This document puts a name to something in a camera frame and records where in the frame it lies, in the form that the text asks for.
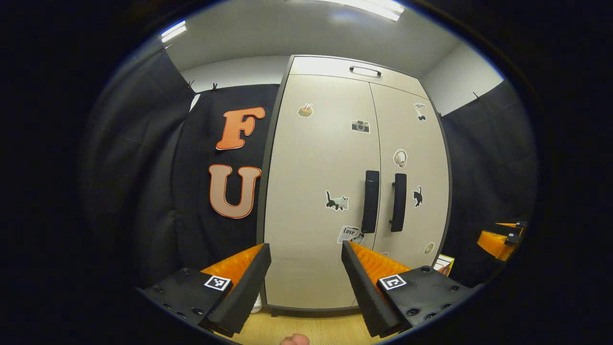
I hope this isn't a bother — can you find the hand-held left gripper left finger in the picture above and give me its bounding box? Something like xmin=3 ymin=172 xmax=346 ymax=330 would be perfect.
xmin=139 ymin=243 xmax=272 ymax=338

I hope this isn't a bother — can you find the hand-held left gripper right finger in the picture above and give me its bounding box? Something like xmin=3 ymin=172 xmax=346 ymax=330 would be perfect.
xmin=341 ymin=240 xmax=475 ymax=338

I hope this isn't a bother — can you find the cabinet door with cherry sticker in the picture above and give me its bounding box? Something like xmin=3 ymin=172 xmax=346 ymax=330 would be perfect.
xmin=369 ymin=82 xmax=451 ymax=271

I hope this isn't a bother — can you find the cabinet door with camera sticker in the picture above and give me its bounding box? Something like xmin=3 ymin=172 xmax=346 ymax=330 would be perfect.
xmin=263 ymin=74 xmax=382 ymax=310

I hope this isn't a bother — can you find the white shoe cabinet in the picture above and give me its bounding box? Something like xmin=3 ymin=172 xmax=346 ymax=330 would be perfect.
xmin=256 ymin=54 xmax=453 ymax=312

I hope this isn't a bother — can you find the white cabinet drawer front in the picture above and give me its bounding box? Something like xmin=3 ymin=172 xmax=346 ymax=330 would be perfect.
xmin=289 ymin=55 xmax=429 ymax=99

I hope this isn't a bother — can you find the yellow red cardboard box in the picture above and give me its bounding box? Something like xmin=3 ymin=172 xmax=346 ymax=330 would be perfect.
xmin=432 ymin=254 xmax=455 ymax=277

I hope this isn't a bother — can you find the black backdrop cloth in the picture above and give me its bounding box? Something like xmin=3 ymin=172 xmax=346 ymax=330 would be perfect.
xmin=79 ymin=46 xmax=281 ymax=288
xmin=438 ymin=79 xmax=539 ymax=288

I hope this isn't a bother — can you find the wide ceiling light panel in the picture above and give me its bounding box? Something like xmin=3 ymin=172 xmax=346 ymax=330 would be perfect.
xmin=311 ymin=0 xmax=405 ymax=22

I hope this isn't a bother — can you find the narrow ceiling light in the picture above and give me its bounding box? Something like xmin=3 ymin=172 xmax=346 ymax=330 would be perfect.
xmin=160 ymin=19 xmax=187 ymax=43

